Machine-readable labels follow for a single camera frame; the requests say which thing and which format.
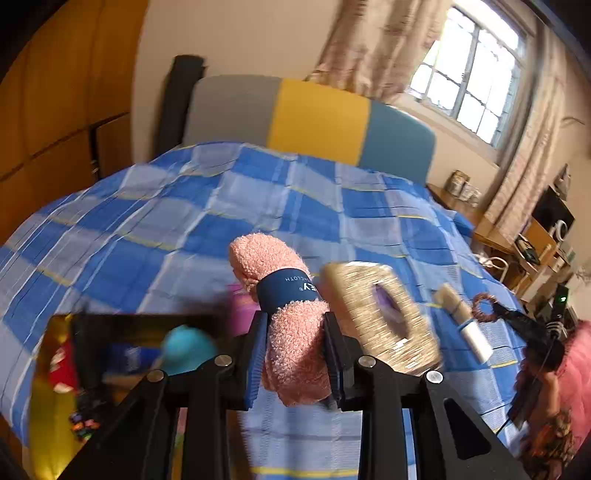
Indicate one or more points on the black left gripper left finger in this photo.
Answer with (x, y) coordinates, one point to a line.
(228, 382)

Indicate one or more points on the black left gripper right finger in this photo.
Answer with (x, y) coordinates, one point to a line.
(365, 384)

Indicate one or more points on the blue plush toy pink shirt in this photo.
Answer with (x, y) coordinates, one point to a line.
(184, 349)

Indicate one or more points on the pink towel navy band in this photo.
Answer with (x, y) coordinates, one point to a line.
(277, 278)

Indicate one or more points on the white towel blue band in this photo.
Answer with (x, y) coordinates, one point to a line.
(477, 341)

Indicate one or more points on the brown hair scrunchie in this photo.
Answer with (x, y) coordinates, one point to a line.
(483, 308)

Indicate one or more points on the purple box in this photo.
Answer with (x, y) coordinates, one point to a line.
(240, 311)

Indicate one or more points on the gold ornate tissue box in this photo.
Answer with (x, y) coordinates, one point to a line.
(373, 306)

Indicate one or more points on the blue tissue pack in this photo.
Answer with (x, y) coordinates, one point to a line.
(127, 359)

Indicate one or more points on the beige rolled towel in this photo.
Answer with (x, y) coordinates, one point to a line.
(450, 300)

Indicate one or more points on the wooden desk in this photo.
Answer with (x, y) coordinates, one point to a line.
(485, 234)

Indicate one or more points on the gold metallic tray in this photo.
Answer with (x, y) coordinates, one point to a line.
(52, 442)

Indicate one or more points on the black hair clip bundle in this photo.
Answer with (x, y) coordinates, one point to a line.
(88, 413)

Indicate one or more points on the red plush toy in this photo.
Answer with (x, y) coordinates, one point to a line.
(62, 369)

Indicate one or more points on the blue plaid bed cover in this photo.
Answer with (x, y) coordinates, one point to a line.
(154, 238)

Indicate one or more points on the clear desk organizer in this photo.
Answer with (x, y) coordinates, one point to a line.
(460, 187)

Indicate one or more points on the beige patterned right curtain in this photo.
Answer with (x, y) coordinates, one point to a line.
(528, 171)

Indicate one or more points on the beige patterned curtain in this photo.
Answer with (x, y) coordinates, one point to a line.
(528, 171)
(376, 46)

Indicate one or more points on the grey yellow teal headboard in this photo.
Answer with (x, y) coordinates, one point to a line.
(300, 117)

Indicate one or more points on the beige patterned left curtain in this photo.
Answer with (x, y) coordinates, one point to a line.
(376, 46)

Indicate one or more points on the white ring lamp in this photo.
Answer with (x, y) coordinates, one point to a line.
(560, 230)

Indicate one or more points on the window with white frame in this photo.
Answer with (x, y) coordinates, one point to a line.
(472, 73)

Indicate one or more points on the black upright post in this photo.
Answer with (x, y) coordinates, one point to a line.
(185, 72)

